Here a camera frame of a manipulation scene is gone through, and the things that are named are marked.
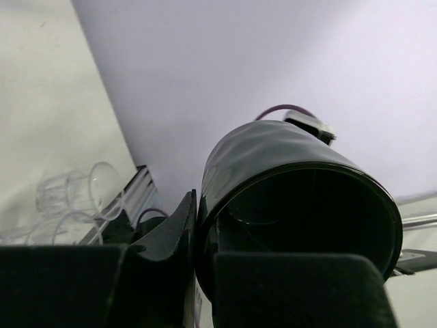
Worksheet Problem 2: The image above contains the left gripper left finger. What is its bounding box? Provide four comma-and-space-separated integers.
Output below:
1, 191, 197, 327

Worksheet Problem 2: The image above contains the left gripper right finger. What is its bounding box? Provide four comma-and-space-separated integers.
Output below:
212, 252, 398, 328

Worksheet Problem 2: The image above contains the dark green mug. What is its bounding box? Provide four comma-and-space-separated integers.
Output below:
195, 120, 403, 299

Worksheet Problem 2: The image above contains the clear glass right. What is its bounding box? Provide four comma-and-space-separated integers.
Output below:
36, 161, 124, 221

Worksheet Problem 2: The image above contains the clear glass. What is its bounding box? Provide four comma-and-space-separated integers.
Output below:
1, 211, 103, 246
36, 161, 124, 221

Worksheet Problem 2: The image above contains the clear glass left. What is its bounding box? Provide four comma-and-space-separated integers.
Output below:
1, 211, 103, 246

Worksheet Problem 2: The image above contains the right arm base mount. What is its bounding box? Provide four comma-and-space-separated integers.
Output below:
102, 208, 169, 245

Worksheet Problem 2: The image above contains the aluminium frame rail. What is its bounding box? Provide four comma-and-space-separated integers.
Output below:
96, 165, 163, 243

